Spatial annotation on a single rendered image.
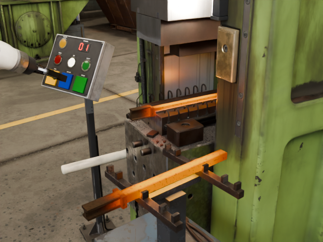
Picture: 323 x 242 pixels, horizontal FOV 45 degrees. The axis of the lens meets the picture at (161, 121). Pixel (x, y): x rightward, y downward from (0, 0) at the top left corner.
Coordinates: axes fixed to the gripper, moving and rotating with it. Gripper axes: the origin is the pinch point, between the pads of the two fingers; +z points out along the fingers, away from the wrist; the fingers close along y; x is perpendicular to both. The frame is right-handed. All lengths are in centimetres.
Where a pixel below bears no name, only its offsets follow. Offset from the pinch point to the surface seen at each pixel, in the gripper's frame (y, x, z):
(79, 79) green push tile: -0.8, 2.2, 12.5
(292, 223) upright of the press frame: 102, -31, 48
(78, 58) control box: -6.4, 12.1, 13.3
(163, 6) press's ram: 55, 31, -14
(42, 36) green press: -368, 75, 266
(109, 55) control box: 6.9, 17.1, 19.1
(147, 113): 45.9, -4.9, 8.2
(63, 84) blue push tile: -10.1, -2.2, 12.5
